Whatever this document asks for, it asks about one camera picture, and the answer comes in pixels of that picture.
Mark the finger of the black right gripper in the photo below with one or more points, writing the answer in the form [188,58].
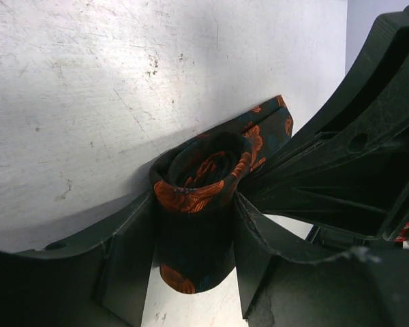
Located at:
[355,180]
[384,50]

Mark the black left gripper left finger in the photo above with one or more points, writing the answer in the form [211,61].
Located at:
[95,277]

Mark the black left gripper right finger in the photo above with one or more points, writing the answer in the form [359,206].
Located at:
[287,281]

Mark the black orange floral tie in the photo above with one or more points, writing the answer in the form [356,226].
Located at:
[194,184]

